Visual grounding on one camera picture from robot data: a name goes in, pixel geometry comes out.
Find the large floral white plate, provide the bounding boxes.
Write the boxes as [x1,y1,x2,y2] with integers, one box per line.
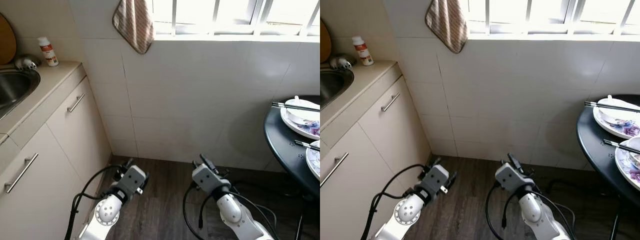
[305,140,321,181]
[614,137,640,191]

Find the beige kitchen cabinet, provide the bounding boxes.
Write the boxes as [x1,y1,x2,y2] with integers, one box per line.
[320,62,432,240]
[0,64,113,240]

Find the stainless steel kitchen sink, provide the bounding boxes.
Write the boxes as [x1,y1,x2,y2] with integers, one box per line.
[320,69,355,110]
[0,68,42,120]

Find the black round table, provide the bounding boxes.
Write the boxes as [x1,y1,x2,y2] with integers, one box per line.
[576,94,640,206]
[263,94,321,198]

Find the black table leg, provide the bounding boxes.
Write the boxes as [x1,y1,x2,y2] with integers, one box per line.
[294,192,307,240]
[609,197,623,240]

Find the small floral white plate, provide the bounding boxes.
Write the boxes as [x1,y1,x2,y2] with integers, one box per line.
[280,102,321,141]
[593,102,640,140]

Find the white bottle red label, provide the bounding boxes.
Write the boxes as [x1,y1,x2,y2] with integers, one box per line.
[351,35,375,67]
[37,36,60,67]

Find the silver metal scourer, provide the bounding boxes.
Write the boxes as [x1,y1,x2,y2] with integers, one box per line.
[330,54,357,70]
[14,54,42,71]

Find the brown striped hanging towel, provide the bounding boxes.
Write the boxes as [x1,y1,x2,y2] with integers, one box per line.
[112,0,155,55]
[424,0,469,54]

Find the wooden cutting board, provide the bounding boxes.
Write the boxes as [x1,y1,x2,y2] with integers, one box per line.
[0,12,17,66]
[320,19,332,64]

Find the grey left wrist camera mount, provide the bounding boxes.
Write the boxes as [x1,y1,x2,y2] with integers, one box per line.
[423,163,451,196]
[119,165,149,197]

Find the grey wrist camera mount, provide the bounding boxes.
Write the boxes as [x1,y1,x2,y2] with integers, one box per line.
[423,163,451,196]
[119,165,149,197]
[192,163,225,194]
[495,162,527,194]

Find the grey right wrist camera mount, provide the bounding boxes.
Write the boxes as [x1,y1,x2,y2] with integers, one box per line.
[495,162,527,194]
[192,163,225,194]

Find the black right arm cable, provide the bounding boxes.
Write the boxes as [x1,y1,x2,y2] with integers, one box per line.
[182,180,279,240]
[485,180,581,240]

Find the metal cabinet handle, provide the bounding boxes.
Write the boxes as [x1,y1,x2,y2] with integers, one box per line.
[4,152,39,195]
[381,92,401,112]
[320,152,350,188]
[67,93,86,114]

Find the white barred window frame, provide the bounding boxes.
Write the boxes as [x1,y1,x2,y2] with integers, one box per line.
[150,0,321,38]
[462,0,640,38]

